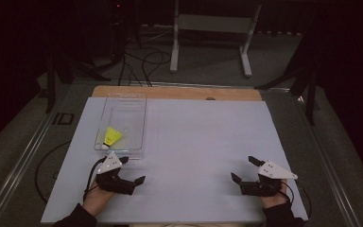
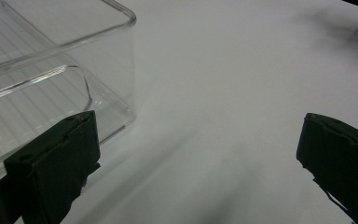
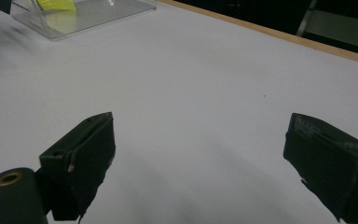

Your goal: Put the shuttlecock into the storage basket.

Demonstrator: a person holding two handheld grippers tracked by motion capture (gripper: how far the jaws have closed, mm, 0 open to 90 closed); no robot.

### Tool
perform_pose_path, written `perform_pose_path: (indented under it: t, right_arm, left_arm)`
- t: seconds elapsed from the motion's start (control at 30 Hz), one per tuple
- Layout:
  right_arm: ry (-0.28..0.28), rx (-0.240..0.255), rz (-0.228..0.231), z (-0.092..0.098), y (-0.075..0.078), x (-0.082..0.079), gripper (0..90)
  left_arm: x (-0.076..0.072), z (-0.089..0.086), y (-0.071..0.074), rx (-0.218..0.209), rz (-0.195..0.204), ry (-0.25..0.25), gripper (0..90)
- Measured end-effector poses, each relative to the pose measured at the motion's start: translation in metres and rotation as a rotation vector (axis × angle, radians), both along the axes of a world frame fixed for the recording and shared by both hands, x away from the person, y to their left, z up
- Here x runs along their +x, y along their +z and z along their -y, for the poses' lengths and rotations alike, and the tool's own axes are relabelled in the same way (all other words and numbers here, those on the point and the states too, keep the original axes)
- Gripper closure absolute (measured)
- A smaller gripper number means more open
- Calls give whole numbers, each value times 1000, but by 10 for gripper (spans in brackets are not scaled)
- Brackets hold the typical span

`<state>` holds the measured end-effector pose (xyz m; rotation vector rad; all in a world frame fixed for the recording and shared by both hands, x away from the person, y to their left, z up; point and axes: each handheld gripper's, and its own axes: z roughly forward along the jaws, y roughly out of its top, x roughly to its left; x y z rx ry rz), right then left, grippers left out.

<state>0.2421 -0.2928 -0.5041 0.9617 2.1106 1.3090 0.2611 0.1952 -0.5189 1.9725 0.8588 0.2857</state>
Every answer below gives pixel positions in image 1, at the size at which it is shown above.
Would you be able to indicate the person's right hand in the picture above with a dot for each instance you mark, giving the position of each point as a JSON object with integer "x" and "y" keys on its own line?
{"x": 274, "y": 200}

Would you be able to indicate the white metal stand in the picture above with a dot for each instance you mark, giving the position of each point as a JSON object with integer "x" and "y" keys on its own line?
{"x": 214, "y": 23}

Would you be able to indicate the black rectangular floor bracket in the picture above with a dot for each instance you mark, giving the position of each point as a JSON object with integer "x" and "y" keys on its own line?
{"x": 63, "y": 118}

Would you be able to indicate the black tripod stand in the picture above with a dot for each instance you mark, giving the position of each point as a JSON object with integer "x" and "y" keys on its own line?
{"x": 60, "y": 72}
{"x": 305, "y": 82}

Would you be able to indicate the person's left hand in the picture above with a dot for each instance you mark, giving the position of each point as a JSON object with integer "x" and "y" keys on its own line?
{"x": 96, "y": 198}

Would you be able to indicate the clear plastic box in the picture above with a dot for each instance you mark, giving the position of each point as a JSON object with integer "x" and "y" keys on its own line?
{"x": 129, "y": 116}

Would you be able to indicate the yellow shuttlecock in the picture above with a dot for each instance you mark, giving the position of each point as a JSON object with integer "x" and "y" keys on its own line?
{"x": 112, "y": 135}

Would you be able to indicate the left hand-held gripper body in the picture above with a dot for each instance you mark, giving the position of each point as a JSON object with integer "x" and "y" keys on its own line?
{"x": 113, "y": 181}

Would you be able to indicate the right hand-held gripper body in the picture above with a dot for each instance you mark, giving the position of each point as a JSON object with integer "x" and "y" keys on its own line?
{"x": 269, "y": 181}

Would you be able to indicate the metal floor rail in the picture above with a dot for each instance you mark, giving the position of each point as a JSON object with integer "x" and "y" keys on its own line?
{"x": 331, "y": 167}
{"x": 19, "y": 164}

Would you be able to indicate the white table cover sheet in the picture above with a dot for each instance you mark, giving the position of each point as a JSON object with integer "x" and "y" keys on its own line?
{"x": 195, "y": 142}

